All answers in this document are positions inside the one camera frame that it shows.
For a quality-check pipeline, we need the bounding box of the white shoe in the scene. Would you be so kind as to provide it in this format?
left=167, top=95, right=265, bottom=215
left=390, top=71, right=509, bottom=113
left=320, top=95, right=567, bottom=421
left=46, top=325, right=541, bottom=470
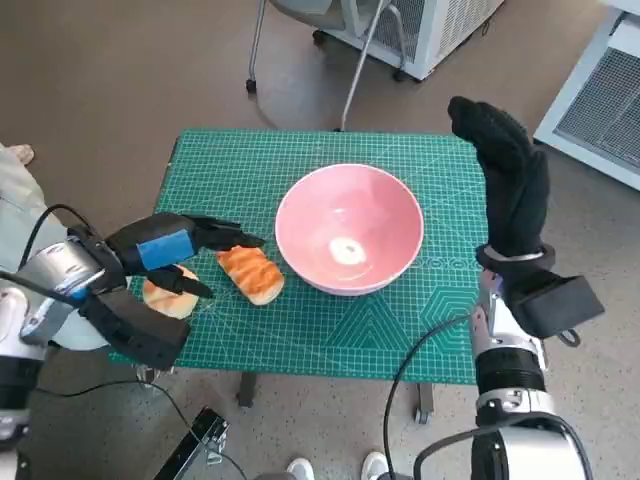
left=287, top=457, right=316, bottom=480
left=360, top=451, right=389, bottom=480

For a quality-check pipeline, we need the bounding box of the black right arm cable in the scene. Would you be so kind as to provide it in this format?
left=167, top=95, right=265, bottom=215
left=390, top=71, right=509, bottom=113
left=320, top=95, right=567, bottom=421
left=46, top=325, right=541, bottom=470
left=383, top=313, right=501, bottom=480

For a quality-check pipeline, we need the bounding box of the long glazed toy bread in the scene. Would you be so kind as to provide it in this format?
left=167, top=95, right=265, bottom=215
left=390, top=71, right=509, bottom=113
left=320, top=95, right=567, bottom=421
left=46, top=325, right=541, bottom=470
left=215, top=245, right=286, bottom=307

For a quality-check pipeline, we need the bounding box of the pink bowl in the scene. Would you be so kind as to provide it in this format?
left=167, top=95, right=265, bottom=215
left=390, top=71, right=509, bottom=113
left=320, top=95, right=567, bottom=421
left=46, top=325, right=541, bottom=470
left=274, top=163, right=426, bottom=297

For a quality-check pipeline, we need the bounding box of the round toy bread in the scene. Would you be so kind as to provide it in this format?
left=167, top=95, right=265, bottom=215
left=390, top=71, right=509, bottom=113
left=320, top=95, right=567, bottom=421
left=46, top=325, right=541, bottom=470
left=142, top=264, right=200, bottom=320

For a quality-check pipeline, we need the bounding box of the white cabinet with grey grille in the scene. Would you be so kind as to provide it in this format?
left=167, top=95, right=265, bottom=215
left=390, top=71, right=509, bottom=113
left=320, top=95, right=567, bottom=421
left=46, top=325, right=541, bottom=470
left=533, top=12, right=640, bottom=191

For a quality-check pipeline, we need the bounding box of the grey office chair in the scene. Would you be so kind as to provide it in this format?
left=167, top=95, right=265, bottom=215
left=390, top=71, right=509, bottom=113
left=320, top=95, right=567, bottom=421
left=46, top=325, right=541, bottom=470
left=244, top=0, right=407, bottom=133

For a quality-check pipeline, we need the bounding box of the person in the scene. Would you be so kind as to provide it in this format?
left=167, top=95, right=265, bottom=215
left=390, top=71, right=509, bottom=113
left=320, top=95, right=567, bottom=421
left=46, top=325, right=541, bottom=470
left=0, top=142, right=109, bottom=351

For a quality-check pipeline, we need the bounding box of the black metal bracket stand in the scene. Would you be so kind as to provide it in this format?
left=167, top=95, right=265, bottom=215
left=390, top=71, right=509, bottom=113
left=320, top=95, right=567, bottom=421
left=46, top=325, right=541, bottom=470
left=154, top=407, right=231, bottom=480

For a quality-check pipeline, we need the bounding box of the thin black floor cable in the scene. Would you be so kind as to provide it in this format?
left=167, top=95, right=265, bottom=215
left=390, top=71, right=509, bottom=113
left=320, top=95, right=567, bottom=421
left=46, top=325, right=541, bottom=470
left=37, top=380, right=249, bottom=480

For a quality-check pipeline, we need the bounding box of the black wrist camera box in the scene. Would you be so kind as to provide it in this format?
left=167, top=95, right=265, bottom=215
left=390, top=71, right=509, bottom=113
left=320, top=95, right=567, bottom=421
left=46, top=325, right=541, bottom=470
left=504, top=273, right=606, bottom=346
left=79, top=287, right=191, bottom=371

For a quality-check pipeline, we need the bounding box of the green cutting mat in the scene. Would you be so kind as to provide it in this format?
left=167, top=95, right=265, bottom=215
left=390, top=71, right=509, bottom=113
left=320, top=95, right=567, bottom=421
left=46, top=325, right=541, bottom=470
left=108, top=128, right=489, bottom=385

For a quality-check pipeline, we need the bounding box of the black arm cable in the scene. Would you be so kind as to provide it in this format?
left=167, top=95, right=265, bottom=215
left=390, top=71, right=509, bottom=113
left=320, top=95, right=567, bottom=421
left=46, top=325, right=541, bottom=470
left=383, top=313, right=501, bottom=480
left=0, top=203, right=96, bottom=301

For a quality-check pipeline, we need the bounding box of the black table leg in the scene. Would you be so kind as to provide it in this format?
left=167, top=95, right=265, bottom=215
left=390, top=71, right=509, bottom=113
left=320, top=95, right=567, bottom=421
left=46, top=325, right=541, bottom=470
left=413, top=383, right=434, bottom=426
left=238, top=372, right=259, bottom=407

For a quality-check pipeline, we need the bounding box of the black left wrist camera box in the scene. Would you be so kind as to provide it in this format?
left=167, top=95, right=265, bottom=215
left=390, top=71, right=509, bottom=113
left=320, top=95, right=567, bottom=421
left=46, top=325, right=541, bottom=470
left=79, top=287, right=191, bottom=371

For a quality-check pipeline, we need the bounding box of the black left hand blue tape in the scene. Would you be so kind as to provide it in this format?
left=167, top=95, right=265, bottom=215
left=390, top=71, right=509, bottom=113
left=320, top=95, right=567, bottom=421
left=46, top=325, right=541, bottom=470
left=104, top=212, right=267, bottom=300

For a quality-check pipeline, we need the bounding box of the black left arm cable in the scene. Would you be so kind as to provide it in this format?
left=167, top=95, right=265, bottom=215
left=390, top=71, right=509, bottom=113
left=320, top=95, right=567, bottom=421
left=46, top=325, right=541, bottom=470
left=0, top=203, right=96, bottom=301

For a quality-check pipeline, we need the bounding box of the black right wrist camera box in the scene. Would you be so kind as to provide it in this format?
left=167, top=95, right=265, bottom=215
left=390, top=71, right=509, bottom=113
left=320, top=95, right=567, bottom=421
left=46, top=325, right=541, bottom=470
left=504, top=273, right=606, bottom=346

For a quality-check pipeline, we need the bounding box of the white cabinet with side grille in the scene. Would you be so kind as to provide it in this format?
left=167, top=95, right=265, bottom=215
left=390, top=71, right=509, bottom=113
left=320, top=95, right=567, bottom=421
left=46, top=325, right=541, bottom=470
left=314, top=0, right=506, bottom=82

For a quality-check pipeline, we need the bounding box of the black gloved right hand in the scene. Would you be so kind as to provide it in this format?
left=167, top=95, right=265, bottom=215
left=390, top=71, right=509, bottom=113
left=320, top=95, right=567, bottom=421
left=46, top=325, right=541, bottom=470
left=446, top=95, right=551, bottom=261

